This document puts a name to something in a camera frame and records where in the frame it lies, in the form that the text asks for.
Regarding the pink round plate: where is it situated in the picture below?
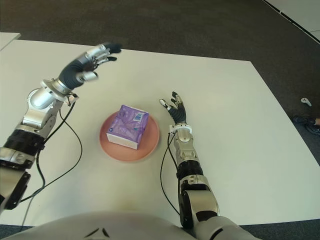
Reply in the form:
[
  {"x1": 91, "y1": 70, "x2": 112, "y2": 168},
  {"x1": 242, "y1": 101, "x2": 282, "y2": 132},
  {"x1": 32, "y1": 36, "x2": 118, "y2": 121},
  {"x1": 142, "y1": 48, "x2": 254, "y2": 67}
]
[{"x1": 99, "y1": 111, "x2": 161, "y2": 162}]

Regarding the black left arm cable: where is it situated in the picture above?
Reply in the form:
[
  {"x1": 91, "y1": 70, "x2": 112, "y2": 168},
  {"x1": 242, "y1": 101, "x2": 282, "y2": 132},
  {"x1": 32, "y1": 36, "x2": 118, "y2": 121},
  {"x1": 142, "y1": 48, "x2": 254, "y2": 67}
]
[{"x1": 19, "y1": 98, "x2": 83, "y2": 226}]

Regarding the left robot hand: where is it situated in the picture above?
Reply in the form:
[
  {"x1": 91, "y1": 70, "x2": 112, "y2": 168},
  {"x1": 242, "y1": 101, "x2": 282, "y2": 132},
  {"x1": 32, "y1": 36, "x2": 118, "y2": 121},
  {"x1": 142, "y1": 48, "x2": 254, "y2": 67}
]
[{"x1": 57, "y1": 42, "x2": 123, "y2": 90}]

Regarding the white side table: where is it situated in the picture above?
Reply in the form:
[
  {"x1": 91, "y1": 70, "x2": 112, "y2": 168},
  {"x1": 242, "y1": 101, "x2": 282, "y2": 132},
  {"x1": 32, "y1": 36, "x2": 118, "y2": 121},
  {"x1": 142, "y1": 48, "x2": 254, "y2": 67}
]
[{"x1": 0, "y1": 32, "x2": 21, "y2": 52}]

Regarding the purple tissue paper pack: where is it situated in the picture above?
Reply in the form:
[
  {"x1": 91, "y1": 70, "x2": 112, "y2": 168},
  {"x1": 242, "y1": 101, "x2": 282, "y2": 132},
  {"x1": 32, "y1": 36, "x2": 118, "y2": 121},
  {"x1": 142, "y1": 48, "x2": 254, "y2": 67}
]
[{"x1": 106, "y1": 104, "x2": 150, "y2": 151}]

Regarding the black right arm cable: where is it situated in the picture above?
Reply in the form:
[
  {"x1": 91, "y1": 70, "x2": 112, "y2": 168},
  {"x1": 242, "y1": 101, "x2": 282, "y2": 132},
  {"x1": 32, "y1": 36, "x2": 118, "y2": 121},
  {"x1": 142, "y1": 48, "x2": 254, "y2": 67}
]
[{"x1": 160, "y1": 133, "x2": 181, "y2": 216}]

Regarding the white table with dark edge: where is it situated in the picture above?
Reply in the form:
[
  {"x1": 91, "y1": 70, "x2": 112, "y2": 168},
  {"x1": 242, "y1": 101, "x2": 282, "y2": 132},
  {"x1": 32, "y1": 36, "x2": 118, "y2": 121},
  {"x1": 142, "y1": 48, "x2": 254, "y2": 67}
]
[{"x1": 261, "y1": 0, "x2": 320, "y2": 43}]

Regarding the dark shoe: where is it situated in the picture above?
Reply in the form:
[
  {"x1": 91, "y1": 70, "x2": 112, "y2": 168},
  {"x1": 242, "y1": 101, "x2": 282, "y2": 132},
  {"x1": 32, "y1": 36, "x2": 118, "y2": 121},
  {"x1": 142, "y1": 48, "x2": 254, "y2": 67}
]
[{"x1": 292, "y1": 114, "x2": 320, "y2": 135}]

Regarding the silver robot torso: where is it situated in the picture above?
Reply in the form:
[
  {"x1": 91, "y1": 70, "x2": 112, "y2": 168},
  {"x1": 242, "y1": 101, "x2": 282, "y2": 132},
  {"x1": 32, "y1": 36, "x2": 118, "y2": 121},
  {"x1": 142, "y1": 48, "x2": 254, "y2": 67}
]
[{"x1": 0, "y1": 211, "x2": 198, "y2": 240}]

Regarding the white handheld controller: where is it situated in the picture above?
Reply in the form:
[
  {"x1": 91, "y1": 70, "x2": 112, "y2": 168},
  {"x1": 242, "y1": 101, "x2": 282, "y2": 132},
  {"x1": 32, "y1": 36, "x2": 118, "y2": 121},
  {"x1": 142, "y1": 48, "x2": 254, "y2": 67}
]
[{"x1": 300, "y1": 96, "x2": 313, "y2": 108}]

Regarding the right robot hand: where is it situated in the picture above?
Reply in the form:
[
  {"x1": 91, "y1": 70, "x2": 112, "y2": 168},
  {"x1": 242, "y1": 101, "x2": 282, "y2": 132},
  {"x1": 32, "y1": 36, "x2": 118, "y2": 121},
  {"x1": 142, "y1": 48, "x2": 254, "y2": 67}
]
[{"x1": 159, "y1": 91, "x2": 188, "y2": 125}]

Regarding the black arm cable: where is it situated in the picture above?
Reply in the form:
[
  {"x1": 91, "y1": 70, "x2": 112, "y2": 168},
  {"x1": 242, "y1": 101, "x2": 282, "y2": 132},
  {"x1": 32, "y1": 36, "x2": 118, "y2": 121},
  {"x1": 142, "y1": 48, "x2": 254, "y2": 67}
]
[
  {"x1": 160, "y1": 133, "x2": 181, "y2": 216},
  {"x1": 19, "y1": 98, "x2": 83, "y2": 226}
]

